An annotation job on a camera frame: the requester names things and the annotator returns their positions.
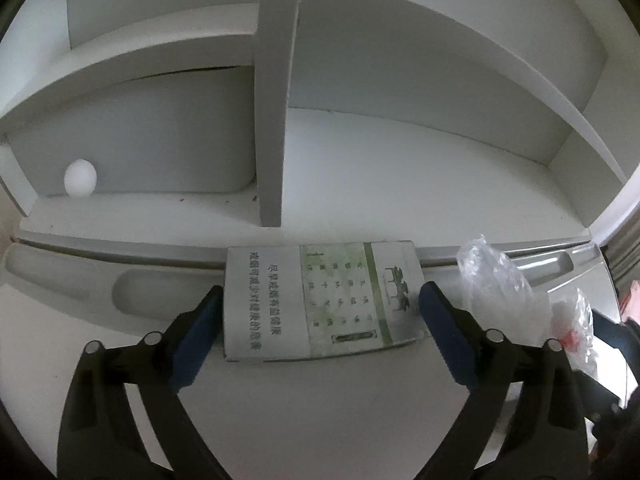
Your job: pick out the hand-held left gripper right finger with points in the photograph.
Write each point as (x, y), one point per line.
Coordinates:
(445, 330)

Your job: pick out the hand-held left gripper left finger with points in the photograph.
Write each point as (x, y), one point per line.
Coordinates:
(195, 340)

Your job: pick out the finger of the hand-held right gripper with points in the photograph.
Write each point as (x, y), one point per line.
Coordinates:
(615, 355)

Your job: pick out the clear plastic bag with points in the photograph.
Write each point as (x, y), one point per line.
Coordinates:
(492, 280)

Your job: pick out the pale printed cardboard box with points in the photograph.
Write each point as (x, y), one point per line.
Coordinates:
(320, 300)

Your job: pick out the small red plastic piece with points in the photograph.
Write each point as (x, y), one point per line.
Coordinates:
(570, 340)

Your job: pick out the pink bedding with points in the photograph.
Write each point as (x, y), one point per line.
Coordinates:
(631, 305)

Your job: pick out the small white ball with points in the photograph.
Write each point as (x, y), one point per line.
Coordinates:
(80, 177)

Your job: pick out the white desk shelf unit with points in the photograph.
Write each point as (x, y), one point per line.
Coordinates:
(400, 60)

